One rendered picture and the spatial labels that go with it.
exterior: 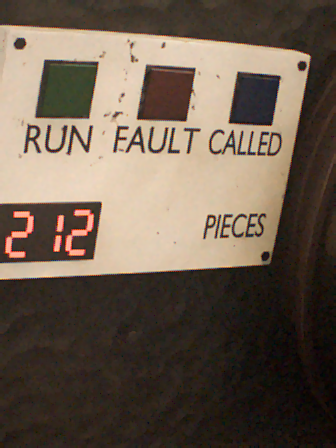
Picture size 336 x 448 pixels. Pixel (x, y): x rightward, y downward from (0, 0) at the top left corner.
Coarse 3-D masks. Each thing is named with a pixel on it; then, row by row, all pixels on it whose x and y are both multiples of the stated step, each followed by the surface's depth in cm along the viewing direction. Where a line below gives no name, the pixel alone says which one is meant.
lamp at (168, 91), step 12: (156, 72) 68; (168, 72) 68; (180, 72) 69; (192, 72) 69; (156, 84) 68; (168, 84) 68; (180, 84) 69; (156, 96) 68; (168, 96) 69; (180, 96) 69; (144, 108) 68; (156, 108) 69; (168, 108) 69; (180, 108) 70
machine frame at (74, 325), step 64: (0, 0) 62; (64, 0) 64; (128, 0) 67; (192, 0) 70; (256, 0) 73; (320, 0) 76; (320, 64) 78; (0, 320) 71; (64, 320) 74; (128, 320) 77; (192, 320) 81; (256, 320) 85; (0, 384) 73; (64, 384) 76; (128, 384) 80; (192, 384) 84; (256, 384) 88
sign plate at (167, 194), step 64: (0, 64) 62; (128, 64) 67; (192, 64) 69; (256, 64) 72; (0, 128) 63; (64, 128) 66; (128, 128) 69; (192, 128) 71; (256, 128) 75; (0, 192) 65; (64, 192) 68; (128, 192) 71; (192, 192) 74; (256, 192) 77; (0, 256) 67; (64, 256) 69; (128, 256) 73; (192, 256) 76; (256, 256) 79
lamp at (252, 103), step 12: (240, 84) 72; (252, 84) 72; (264, 84) 73; (276, 84) 73; (240, 96) 72; (252, 96) 73; (264, 96) 73; (240, 108) 72; (252, 108) 73; (264, 108) 74; (240, 120) 73; (252, 120) 73; (264, 120) 74
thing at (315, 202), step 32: (320, 96) 79; (320, 128) 78; (320, 160) 77; (288, 192) 80; (320, 192) 71; (288, 224) 80; (320, 224) 72; (288, 256) 81; (288, 288) 82; (288, 320) 86; (320, 384) 79
